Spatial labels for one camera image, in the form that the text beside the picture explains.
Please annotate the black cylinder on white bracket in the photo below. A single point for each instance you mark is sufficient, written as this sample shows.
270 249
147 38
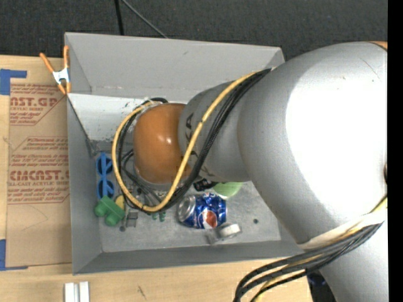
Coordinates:
203 185

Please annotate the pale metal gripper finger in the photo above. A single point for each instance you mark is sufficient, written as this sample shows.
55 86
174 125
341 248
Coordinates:
131 223
133 214

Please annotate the grey metal bin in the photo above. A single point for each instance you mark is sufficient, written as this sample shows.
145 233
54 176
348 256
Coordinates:
163 68

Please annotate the small yellow round thing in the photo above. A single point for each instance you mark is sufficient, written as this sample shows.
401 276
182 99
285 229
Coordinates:
120 201

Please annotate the blue sunglasses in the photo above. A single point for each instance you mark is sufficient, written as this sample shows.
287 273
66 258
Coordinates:
104 181

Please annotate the light green ball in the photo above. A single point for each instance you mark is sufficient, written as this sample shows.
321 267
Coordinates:
228 189

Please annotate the green toy brick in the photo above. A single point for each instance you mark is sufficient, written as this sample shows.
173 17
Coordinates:
108 209

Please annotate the brown cardboard board red print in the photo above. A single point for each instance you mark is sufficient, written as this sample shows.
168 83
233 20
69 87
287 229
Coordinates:
34 181

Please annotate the crushed blue soda can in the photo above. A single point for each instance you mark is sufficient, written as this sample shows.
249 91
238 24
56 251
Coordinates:
204 212

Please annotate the grey tape roll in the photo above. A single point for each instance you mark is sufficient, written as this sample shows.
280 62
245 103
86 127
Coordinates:
225 230

